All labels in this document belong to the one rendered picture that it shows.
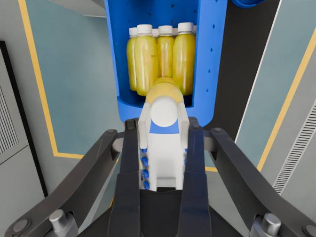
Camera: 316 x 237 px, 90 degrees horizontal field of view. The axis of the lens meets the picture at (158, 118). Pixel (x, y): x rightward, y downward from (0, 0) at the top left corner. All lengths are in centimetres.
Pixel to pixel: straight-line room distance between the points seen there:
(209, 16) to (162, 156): 61
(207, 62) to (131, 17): 30
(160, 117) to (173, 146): 55
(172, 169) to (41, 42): 163
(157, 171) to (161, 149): 13
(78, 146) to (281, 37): 233
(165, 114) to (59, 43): 168
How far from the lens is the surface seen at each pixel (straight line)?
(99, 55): 168
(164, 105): 21
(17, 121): 218
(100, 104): 178
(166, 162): 81
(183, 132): 16
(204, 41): 35
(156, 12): 61
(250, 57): 157
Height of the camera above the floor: 156
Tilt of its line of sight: 66 degrees down
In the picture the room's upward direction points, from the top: 173 degrees counter-clockwise
